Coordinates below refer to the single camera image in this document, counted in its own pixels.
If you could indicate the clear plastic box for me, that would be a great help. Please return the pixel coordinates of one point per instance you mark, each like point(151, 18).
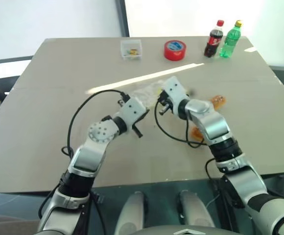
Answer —
point(131, 50)

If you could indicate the cola bottle with red cap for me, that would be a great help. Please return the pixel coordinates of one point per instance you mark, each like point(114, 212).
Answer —
point(214, 39)

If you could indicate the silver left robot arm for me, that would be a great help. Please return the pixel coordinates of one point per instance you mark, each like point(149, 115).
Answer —
point(90, 156)

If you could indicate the small yellow wrapped snack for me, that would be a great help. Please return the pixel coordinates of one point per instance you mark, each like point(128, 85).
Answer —
point(159, 91)

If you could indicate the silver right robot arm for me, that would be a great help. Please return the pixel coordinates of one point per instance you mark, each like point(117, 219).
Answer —
point(213, 122)

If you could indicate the green bottle with yellow cap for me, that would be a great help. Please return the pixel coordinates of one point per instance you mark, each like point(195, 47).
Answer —
point(230, 39)

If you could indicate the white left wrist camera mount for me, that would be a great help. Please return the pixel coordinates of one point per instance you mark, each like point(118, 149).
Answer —
point(133, 110)

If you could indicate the clear plastic bag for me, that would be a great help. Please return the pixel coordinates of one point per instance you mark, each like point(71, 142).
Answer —
point(147, 94)

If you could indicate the grey rounded robot leg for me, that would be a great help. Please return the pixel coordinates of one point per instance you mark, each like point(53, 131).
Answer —
point(193, 210)
point(131, 213)

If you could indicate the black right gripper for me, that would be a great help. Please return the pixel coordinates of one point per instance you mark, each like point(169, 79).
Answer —
point(165, 99)

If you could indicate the dark robot torso cover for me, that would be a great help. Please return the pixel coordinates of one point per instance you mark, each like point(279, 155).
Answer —
point(181, 230)

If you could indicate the orange wrapped snack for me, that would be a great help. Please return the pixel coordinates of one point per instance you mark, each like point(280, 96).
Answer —
point(196, 133)
point(219, 101)

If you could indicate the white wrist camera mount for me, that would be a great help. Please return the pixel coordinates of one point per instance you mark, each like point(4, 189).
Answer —
point(133, 110)
point(174, 89)

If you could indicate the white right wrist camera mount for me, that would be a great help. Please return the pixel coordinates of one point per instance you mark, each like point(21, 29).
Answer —
point(174, 89)

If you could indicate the red tape roll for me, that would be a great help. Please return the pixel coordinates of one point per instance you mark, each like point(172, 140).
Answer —
point(174, 51)

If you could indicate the dark window frame post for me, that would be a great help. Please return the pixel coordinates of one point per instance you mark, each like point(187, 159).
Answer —
point(124, 17)

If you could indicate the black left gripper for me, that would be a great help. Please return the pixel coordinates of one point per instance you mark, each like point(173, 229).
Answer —
point(142, 118)

